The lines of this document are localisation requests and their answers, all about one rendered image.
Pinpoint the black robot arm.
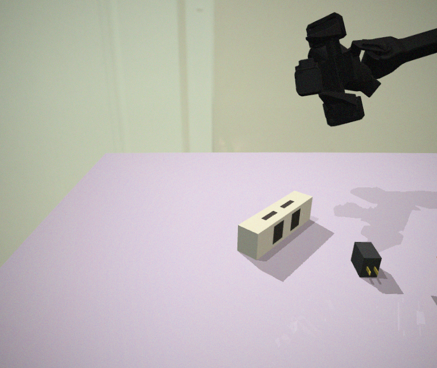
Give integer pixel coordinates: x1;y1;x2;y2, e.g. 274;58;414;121
295;28;437;97

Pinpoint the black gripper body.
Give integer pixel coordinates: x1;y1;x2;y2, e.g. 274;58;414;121
306;12;365;126

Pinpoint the black two-prong charger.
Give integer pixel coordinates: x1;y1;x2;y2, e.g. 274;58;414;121
350;242;382;277

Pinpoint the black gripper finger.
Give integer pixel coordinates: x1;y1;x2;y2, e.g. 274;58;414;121
318;92;359;120
306;18;342;48

